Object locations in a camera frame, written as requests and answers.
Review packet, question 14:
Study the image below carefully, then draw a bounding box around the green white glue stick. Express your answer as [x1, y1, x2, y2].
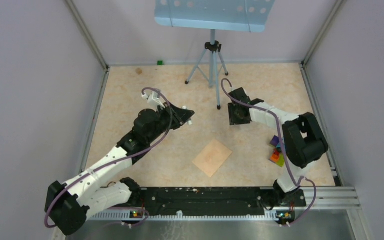
[182, 105, 195, 126]

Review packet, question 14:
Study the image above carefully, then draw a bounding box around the grey tripod stand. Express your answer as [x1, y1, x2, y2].
[184, 29, 229, 110]

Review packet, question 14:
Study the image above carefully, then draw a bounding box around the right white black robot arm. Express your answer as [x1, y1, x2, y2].
[228, 87, 329, 206]

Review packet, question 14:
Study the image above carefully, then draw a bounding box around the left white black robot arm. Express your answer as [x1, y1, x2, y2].
[44, 103, 195, 236]

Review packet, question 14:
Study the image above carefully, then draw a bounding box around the grey slotted cable duct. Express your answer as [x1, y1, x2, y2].
[89, 209, 279, 223]

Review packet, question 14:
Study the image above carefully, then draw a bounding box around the blue music stand tray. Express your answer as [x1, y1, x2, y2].
[154, 0, 276, 33]

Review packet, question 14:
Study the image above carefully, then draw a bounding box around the colourful toy block stack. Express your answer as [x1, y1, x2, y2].
[269, 135, 285, 168]

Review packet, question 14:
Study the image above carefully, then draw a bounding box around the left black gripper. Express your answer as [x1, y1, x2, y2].
[147, 100, 195, 144]

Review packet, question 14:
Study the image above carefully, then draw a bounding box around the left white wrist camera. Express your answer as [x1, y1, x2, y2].
[142, 90, 165, 111]

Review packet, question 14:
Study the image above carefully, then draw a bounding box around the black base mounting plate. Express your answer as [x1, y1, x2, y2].
[124, 187, 307, 217]

